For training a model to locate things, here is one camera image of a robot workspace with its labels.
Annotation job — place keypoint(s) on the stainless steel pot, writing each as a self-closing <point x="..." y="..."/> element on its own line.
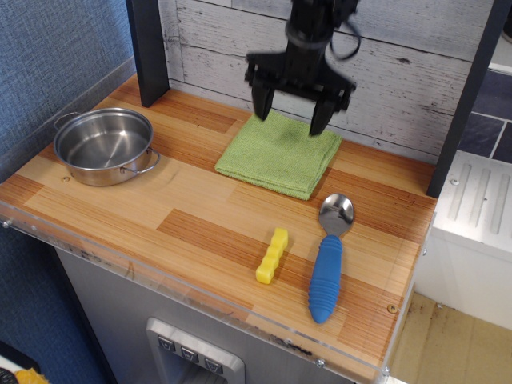
<point x="105" y="147"/>

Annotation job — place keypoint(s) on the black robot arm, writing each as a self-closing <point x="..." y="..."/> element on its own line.
<point x="315" y="21"/>

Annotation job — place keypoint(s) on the green towel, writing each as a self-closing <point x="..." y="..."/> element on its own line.
<point x="278" y="154"/>

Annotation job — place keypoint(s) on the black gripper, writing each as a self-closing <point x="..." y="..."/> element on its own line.
<point x="301" y="70"/>

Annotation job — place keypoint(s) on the dark right shelf post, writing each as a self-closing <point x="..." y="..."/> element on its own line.
<point x="479" y="67"/>

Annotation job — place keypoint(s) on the yellow plastic toy block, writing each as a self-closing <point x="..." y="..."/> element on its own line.
<point x="270" y="262"/>

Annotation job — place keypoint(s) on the dark left shelf post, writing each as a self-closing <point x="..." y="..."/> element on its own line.
<point x="148" y="46"/>

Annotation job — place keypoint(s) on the white toy sink unit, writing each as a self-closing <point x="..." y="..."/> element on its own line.
<point x="466" y="258"/>

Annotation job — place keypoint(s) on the blue handled metal spoon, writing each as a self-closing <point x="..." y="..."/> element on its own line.
<point x="336" y="217"/>

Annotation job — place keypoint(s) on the clear acrylic table edge guard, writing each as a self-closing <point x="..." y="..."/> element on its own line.
<point x="206" y="258"/>

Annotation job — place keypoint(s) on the dark shelf post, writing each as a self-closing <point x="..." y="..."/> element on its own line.
<point x="148" y="46"/>
<point x="479" y="67"/>

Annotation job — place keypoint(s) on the yellow object bottom left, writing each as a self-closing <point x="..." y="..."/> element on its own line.
<point x="22" y="377"/>

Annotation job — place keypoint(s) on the silver dispenser button panel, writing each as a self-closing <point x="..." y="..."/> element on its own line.
<point x="183" y="358"/>

